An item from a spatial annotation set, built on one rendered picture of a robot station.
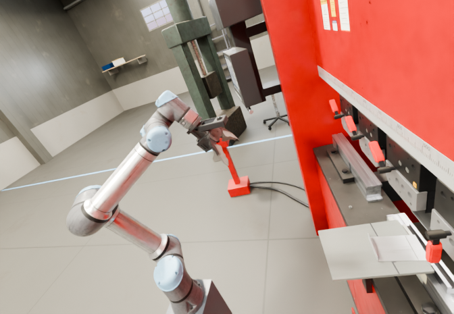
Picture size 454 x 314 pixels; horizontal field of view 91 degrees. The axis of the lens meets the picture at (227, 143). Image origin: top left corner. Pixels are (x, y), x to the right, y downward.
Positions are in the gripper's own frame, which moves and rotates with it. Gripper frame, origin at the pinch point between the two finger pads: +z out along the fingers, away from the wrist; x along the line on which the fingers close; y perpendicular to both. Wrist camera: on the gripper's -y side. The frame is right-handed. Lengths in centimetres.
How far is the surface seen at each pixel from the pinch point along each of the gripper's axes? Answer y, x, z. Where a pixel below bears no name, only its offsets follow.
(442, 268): -37, 23, 54
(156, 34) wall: 499, -773, -307
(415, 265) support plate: -32, 23, 51
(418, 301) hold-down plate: -27, 29, 59
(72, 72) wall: 771, -577, -469
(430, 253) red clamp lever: -41, 30, 33
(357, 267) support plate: -19, 26, 43
